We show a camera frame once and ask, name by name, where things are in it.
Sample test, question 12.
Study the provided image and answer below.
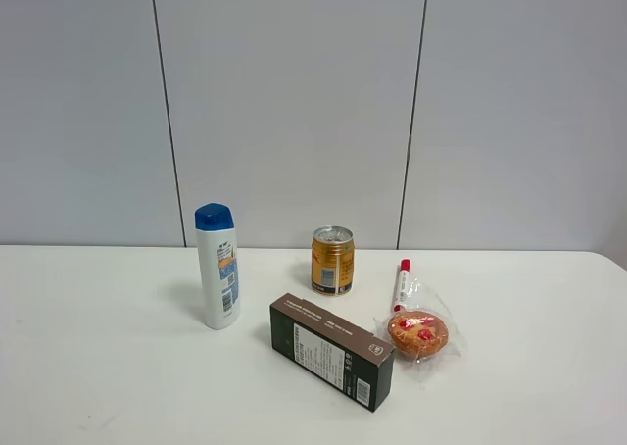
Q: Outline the fruit tart pastry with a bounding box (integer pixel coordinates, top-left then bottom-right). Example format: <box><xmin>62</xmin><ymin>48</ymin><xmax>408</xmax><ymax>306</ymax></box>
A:
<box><xmin>374</xmin><ymin>275</ymin><xmax>467</xmax><ymax>382</ymax></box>

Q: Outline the gold drink can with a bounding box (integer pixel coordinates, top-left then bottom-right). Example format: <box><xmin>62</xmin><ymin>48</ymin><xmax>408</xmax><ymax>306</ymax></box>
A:
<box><xmin>311</xmin><ymin>225</ymin><xmax>355</xmax><ymax>296</ymax></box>

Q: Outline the white shampoo bottle blue cap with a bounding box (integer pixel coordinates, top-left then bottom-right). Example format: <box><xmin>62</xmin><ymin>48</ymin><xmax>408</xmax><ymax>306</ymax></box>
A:
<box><xmin>194</xmin><ymin>203</ymin><xmax>241</xmax><ymax>330</ymax></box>

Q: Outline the red and white marker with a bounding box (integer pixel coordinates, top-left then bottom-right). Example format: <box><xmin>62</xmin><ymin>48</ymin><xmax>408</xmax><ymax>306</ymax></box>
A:
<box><xmin>392</xmin><ymin>259</ymin><xmax>411</xmax><ymax>313</ymax></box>

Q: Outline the brown rectangular carton box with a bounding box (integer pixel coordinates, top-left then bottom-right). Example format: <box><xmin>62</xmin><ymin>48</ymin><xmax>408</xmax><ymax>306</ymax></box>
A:
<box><xmin>269</xmin><ymin>293</ymin><xmax>395</xmax><ymax>412</ymax></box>

